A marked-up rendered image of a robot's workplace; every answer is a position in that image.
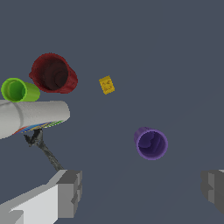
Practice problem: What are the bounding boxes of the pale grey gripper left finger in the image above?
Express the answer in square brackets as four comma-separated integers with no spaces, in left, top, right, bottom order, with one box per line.
[0,169,83,224]

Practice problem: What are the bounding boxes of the white cylinder with coloured stripes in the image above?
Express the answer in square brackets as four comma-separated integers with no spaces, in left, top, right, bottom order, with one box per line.
[0,99,71,140]

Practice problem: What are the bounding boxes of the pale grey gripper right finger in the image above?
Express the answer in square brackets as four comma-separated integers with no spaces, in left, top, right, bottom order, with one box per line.
[200,169,224,215]

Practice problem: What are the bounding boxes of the bright green cup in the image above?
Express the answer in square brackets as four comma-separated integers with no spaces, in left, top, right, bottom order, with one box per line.
[0,77,41,103]

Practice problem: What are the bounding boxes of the dark red cup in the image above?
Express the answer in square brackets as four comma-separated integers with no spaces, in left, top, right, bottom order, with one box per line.
[28,52,79,95]

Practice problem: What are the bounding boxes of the purple cup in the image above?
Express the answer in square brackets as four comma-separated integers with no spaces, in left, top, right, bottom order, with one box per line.
[133,126,169,161]

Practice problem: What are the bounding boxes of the small yellow block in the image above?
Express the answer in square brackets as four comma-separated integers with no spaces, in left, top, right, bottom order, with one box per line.
[98,74,116,95]

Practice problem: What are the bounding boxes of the dark grey metal tool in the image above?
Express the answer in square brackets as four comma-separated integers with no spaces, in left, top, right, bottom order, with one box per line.
[24,129,64,172]

